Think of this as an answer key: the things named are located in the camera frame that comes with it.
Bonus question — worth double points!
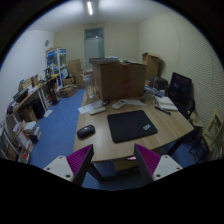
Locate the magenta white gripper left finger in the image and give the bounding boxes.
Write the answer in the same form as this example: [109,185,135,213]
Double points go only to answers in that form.
[44,144,94,186]

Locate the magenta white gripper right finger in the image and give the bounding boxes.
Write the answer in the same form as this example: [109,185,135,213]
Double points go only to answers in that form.
[134,144,182,183]

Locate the black computer mouse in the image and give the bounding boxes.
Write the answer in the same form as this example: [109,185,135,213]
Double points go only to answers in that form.
[77,125,95,139]

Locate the black mouse pad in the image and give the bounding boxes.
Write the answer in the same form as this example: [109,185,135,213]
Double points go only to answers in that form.
[107,110,158,143]

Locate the wooden table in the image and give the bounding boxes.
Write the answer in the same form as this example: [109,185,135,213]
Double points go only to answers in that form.
[74,98,193,163]

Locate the wooden chair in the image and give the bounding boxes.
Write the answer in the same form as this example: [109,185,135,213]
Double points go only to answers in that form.
[189,109,224,163]

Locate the black pen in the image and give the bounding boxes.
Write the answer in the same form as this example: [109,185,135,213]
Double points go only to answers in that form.
[155,106,171,115]

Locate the open white notebook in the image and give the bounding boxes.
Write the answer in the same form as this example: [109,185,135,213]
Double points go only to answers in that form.
[156,97,178,111]

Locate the white flat remote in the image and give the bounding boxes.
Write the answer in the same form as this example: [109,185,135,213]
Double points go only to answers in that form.
[89,107,106,116]

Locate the white remote control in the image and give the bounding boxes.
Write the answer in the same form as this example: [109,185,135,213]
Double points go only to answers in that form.
[112,99,126,110]

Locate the cardboard box on floor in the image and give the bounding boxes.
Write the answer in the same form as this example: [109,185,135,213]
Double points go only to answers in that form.
[60,85,77,98]

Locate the wooden side desk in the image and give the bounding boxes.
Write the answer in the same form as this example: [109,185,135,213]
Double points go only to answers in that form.
[7,75,58,120]

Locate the black monitor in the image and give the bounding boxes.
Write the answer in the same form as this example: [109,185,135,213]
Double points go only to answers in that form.
[167,71,193,108]

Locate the clear plastic container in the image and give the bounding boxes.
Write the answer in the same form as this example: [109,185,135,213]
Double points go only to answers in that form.
[83,75,95,99]

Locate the large cardboard box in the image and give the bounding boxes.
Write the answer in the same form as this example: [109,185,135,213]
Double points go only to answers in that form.
[93,63,146,100]

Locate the tall cardboard box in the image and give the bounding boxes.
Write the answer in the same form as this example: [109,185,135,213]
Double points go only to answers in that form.
[142,52,160,80]

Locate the white display cabinet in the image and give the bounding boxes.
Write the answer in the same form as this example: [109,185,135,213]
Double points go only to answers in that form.
[46,48,68,87]

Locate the door with window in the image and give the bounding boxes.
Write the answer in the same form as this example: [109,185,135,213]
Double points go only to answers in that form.
[84,28,104,69]

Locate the ceiling light tube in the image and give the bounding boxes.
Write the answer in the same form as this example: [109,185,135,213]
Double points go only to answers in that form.
[87,1,93,15]

